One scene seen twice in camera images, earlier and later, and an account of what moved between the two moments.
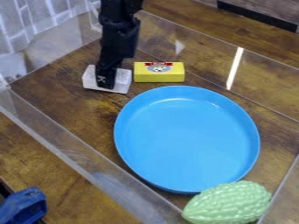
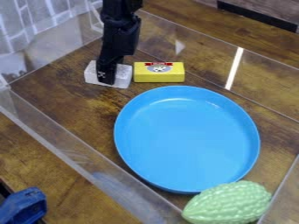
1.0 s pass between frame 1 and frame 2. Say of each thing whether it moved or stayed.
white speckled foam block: moved
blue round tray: stayed
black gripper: stayed
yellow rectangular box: stayed
